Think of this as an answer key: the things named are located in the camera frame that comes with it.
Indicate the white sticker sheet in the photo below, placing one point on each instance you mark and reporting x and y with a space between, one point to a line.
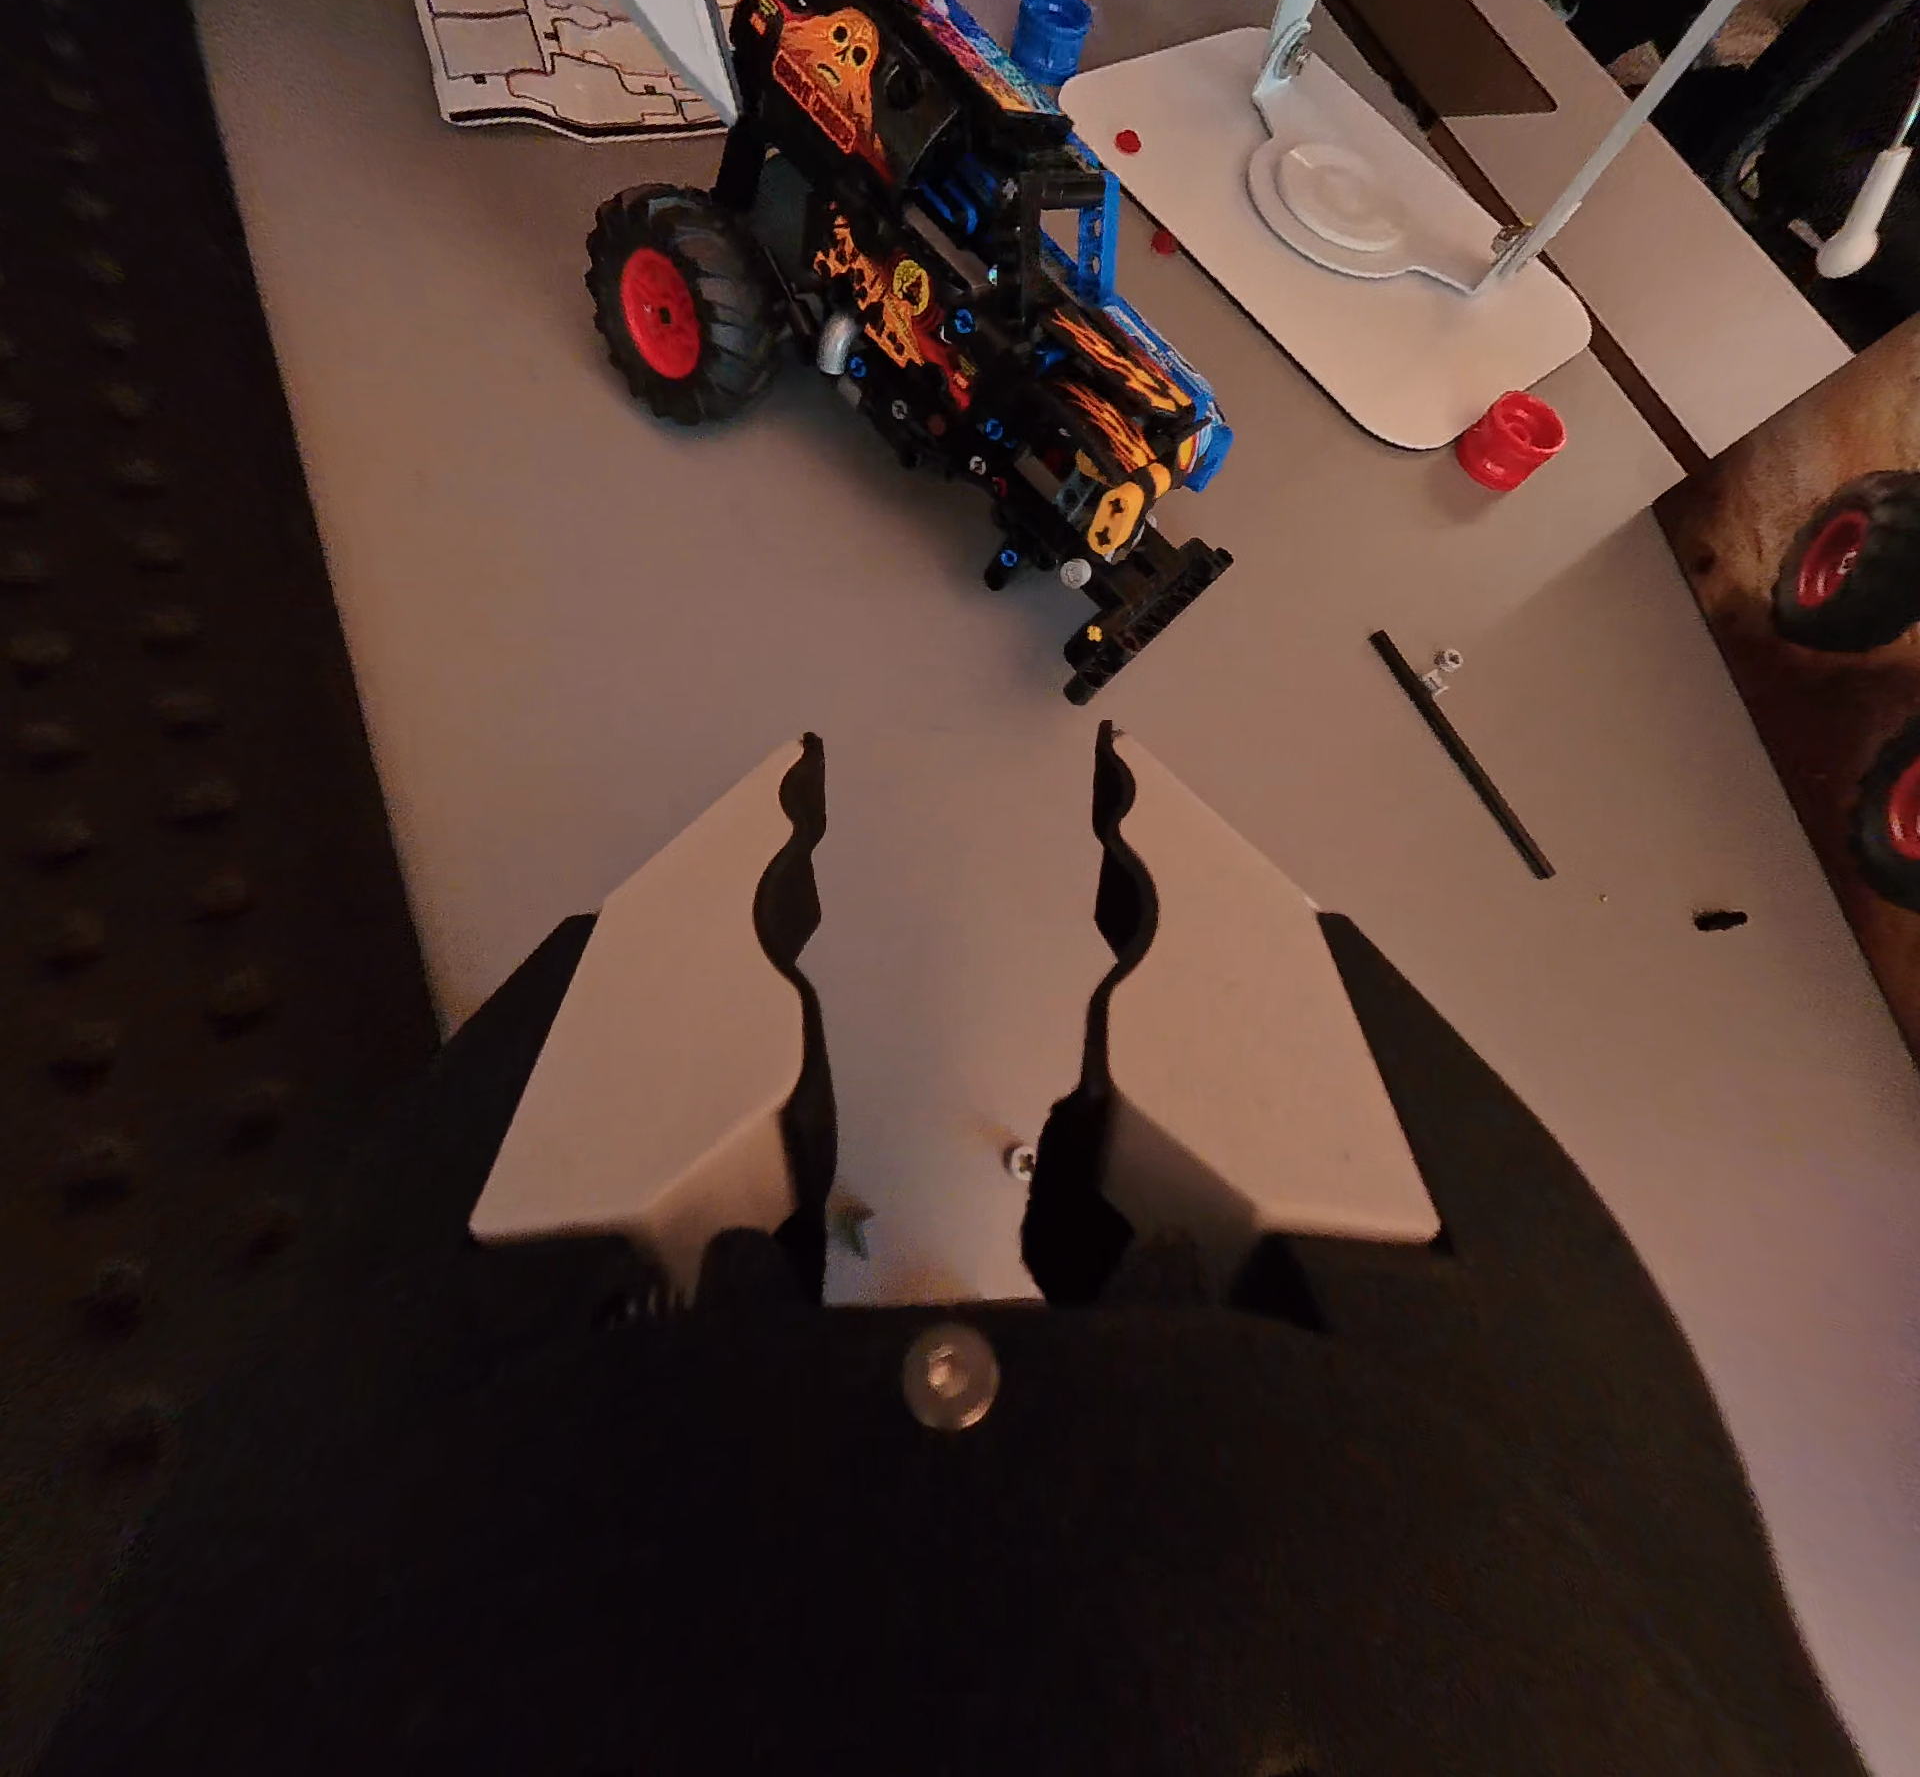
481 23

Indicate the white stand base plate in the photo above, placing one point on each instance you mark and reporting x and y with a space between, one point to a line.
1201 143

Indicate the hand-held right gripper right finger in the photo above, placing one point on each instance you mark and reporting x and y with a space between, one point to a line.
1274 1057

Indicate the blue black toy monster truck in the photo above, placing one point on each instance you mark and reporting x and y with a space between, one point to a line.
901 156

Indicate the blue toy wheel rim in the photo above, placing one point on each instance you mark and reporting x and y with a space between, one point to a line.
1050 31

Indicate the monster truck toy box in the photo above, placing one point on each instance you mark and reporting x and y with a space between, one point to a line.
1725 576

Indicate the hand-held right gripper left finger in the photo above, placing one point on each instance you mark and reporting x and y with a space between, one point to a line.
644 1057

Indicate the black studded mat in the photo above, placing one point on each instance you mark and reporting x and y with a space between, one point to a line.
180 606

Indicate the black toy wheel red rim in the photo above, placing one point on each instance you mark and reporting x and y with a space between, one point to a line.
669 306

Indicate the long black toy axle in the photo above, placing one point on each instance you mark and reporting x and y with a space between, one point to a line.
1463 757

